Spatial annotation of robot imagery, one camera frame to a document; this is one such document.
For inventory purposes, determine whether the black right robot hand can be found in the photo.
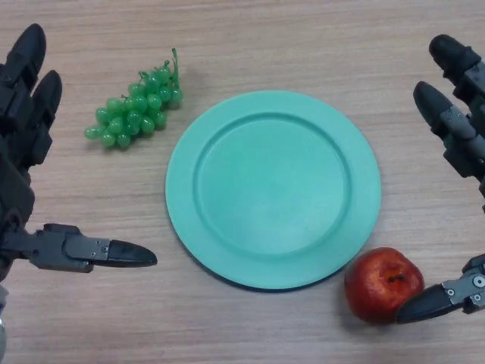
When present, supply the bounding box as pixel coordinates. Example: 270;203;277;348
396;34;485;325

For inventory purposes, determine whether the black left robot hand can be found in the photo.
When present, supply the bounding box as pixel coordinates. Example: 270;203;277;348
0;23;158;291

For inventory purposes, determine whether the red apple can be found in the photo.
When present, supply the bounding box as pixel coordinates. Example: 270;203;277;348
343;246;425;325

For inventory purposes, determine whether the green plate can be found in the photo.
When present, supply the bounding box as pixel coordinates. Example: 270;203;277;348
164;89;382;292

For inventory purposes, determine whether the green grape bunch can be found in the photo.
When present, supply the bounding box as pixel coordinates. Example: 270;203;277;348
83;47;185;150

